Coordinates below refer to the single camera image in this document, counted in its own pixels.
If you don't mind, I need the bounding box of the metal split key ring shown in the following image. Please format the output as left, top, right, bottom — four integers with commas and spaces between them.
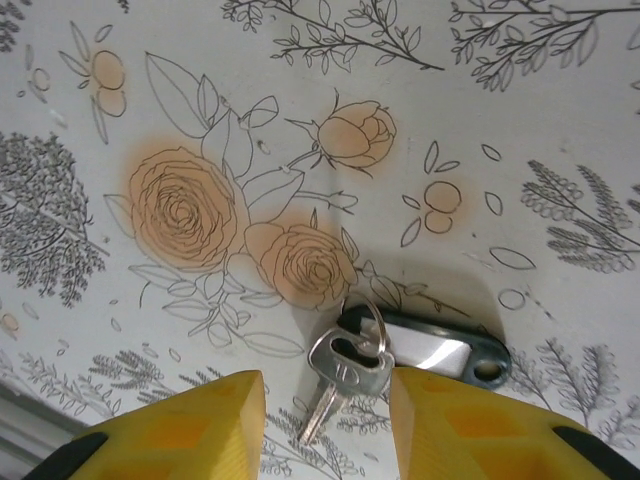
339, 294, 389, 361

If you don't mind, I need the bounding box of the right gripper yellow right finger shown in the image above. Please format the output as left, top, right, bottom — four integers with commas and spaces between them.
391, 367, 640, 480

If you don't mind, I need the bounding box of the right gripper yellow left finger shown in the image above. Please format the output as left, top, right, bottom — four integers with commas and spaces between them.
29, 369, 266, 480

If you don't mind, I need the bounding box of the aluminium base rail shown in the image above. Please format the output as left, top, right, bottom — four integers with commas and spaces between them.
0, 374, 96, 454

